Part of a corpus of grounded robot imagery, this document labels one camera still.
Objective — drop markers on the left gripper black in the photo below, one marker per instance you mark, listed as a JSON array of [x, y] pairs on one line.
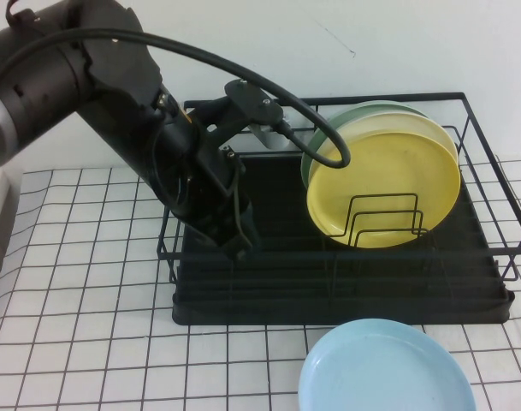
[[200, 192]]

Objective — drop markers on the yellow plastic plate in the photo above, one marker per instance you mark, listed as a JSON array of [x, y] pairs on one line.
[[392, 180]]

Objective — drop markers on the green plastic plate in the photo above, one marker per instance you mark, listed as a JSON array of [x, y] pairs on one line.
[[371, 107]]

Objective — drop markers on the light blue plastic plate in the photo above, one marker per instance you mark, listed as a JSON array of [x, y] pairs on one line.
[[384, 368]]

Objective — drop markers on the cream plastic plate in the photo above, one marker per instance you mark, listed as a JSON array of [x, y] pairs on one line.
[[414, 122]]

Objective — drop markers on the black plastic drip tray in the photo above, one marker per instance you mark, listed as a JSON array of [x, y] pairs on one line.
[[243, 301]]

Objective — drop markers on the white grid tablecloth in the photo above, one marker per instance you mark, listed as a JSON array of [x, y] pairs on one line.
[[93, 299]]

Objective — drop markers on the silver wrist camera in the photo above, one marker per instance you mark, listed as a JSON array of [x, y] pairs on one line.
[[277, 139]]

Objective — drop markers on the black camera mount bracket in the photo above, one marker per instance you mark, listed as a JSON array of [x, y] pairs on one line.
[[251, 100]]

